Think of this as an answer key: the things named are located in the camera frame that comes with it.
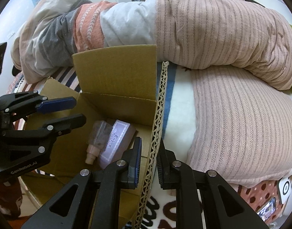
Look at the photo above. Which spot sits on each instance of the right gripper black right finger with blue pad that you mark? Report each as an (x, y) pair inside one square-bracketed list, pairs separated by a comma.
[(203, 199)]

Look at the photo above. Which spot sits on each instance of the purple enjoy traveling box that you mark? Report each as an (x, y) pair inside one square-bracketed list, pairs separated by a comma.
[(119, 140)]

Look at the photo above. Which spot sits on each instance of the small pink clear bottle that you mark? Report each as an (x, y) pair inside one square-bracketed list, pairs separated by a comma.
[(98, 139)]

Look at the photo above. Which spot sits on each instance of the brown cardboard box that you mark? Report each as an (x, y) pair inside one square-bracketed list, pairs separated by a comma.
[(117, 83)]

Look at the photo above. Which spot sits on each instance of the smartphone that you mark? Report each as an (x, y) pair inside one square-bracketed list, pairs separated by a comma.
[(267, 210)]

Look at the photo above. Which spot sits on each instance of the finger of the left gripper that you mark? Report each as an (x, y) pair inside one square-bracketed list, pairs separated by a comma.
[(51, 129), (26, 103)]

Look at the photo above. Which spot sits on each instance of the pink grey rolled duvet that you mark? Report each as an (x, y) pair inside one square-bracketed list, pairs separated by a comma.
[(195, 34)]

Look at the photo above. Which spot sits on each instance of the pink ribbed pillow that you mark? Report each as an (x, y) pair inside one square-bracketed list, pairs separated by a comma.
[(243, 127)]

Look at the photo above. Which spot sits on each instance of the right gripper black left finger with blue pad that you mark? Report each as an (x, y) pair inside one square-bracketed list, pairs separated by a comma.
[(91, 199)]

